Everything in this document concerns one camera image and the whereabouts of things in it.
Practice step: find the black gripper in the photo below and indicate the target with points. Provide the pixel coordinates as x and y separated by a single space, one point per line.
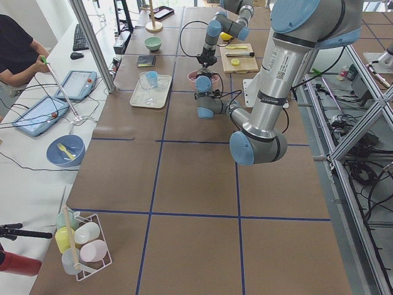
207 57

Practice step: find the steel ice scoop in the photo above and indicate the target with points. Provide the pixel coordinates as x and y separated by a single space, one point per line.
204 72

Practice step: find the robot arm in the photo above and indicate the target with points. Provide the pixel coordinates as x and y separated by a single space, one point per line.
221 23
297 27

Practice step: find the pink bowl of ice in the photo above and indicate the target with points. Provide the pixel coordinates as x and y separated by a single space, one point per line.
216 83

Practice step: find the blue plastic cup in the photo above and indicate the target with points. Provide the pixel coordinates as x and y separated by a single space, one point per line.
152 79

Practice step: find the wooden cup stand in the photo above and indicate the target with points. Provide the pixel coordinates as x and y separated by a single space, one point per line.
153 26

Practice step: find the yellow plastic knife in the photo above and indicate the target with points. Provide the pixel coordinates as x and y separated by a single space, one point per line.
242 47

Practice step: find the yellow lemon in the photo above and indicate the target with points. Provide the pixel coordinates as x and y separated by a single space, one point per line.
225 37

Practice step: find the half lemon slice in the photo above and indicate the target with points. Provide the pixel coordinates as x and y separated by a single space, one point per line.
235 62

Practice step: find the wooden cutting board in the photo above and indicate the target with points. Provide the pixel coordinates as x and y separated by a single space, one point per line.
248 65

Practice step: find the steel cylinder muddler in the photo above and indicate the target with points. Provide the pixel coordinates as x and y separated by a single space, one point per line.
240 55

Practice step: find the green ceramic bowl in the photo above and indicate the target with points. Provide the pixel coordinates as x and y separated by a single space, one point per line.
153 43

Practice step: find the clear wine glass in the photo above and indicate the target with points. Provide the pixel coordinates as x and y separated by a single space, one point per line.
144 85

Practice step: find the cream bear tray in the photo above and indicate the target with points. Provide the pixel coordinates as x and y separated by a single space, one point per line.
160 93

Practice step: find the black keyboard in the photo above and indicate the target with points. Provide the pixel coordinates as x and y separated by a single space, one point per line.
79 42

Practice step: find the far teach pendant tablet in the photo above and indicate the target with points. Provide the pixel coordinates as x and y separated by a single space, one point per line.
79 84

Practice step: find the teach pendant tablet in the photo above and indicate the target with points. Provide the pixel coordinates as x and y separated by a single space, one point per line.
79 84
41 116

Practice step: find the black computer mouse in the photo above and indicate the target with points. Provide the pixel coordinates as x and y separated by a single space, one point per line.
76 55

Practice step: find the blue bowl with fork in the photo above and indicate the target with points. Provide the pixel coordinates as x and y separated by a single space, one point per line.
66 151

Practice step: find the near teach pendant tablet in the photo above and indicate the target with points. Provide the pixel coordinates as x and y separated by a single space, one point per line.
41 116

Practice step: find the person in black shirt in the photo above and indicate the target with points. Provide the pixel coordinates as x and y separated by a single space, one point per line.
21 54

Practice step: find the black tripod legs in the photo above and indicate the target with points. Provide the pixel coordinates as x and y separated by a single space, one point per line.
13 231

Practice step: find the red bottle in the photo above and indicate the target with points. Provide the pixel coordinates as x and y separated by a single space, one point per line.
20 265

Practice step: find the aluminium frame post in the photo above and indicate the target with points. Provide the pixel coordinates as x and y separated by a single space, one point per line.
84 22

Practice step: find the white wire cup rack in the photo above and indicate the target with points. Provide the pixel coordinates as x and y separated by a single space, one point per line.
82 244

